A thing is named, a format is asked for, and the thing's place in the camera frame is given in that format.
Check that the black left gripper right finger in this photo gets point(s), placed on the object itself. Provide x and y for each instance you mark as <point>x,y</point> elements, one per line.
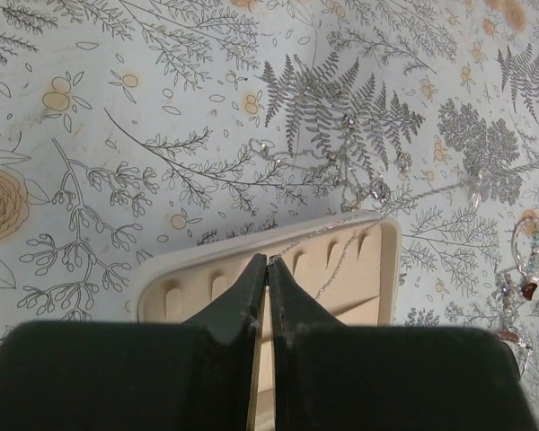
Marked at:
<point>332,376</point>

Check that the beige jewelry box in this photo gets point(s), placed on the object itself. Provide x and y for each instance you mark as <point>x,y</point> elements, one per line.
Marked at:
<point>346,263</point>

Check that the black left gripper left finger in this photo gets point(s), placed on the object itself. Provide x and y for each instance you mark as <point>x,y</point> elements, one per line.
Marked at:
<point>200,374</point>

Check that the floral patterned tablecloth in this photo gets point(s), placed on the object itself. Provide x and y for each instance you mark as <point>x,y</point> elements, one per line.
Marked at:
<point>133,128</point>

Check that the small silver earring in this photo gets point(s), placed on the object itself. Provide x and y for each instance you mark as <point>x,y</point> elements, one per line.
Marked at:
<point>478,189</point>

